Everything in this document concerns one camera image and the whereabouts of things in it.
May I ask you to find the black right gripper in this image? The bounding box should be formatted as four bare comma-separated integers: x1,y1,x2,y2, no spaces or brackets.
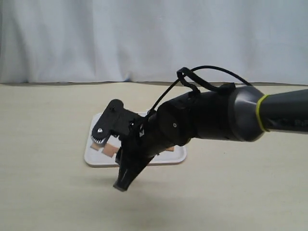
113,115,178,192

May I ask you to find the notched wooden stick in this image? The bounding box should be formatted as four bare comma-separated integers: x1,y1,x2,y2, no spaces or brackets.
90,142,101,151

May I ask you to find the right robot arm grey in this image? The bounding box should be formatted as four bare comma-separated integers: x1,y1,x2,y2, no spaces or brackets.
114,86,308,192

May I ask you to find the white rectangular plastic tray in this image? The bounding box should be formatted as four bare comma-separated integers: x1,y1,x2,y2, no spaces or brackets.
84,113,187,168

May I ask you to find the white backdrop curtain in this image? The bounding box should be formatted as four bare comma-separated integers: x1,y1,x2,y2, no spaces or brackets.
0,0,308,84

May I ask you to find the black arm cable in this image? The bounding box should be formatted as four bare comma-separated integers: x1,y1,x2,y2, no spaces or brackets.
149,64,255,116

